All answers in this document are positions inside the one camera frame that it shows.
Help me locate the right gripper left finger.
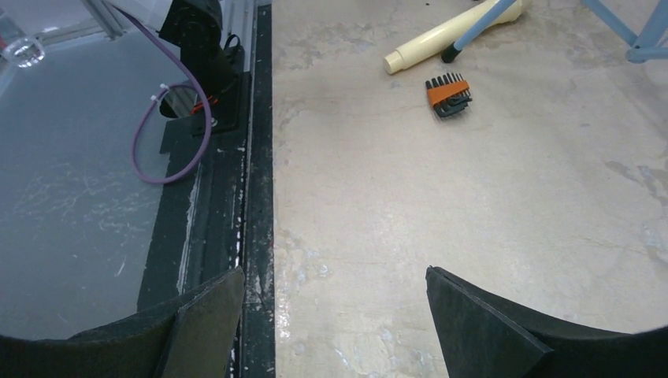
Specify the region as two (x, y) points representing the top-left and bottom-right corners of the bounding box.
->
(1, 267), (245, 377)

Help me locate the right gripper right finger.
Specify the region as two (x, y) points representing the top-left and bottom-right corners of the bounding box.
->
(425, 266), (667, 377)

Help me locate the beige microphone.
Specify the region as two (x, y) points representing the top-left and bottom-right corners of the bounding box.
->
(383, 1), (532, 75)

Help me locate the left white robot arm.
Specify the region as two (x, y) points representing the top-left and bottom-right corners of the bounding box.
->
(108, 0), (237, 98)

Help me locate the orange hex key set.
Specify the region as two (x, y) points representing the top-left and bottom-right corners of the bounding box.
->
(425, 72), (473, 119)

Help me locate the blue music stand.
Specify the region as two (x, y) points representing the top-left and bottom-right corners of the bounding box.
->
(439, 1), (667, 68)

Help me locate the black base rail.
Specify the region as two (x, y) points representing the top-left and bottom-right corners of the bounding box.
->
(137, 1), (276, 377)

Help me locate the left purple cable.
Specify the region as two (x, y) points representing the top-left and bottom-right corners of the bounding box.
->
(117, 7), (214, 186)

